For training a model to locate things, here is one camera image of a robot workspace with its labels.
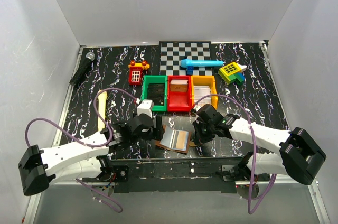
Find red plastic bin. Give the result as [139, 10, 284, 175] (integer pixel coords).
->
[167, 76, 192, 113]

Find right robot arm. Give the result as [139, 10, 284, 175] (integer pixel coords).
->
[193, 105, 326, 185]

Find checkered board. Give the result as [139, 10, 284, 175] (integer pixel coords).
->
[159, 41, 211, 76]

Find blue toy microphone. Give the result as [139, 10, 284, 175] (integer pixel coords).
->
[180, 59, 224, 68]

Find yellow plastic bin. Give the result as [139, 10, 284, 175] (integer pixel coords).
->
[191, 76, 218, 110]

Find copper credit card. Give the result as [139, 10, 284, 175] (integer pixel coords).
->
[174, 130, 189, 151]

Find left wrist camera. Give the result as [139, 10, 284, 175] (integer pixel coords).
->
[137, 99, 154, 118]

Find green plastic bin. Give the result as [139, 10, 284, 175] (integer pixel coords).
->
[141, 75, 167, 112]

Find red toy phone booth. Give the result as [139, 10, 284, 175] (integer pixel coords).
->
[128, 60, 150, 85]

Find white printed card stack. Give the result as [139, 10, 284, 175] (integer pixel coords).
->
[194, 85, 211, 105]

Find blue toy brick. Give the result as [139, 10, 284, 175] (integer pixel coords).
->
[185, 67, 194, 76]

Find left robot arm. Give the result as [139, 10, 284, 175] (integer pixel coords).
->
[18, 114, 164, 196]

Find yellow green toy block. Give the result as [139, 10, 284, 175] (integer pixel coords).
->
[218, 62, 247, 85]

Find black card stack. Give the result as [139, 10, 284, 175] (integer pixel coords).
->
[146, 83, 165, 106]

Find black microphone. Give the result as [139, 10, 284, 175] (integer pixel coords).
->
[69, 52, 96, 89]

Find cream toy microphone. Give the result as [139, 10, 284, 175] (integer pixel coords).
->
[97, 91, 108, 132]

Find brown leather card holder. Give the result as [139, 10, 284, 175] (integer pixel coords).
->
[155, 127, 192, 154]

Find black base frame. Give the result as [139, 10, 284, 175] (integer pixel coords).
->
[81, 157, 262, 194]

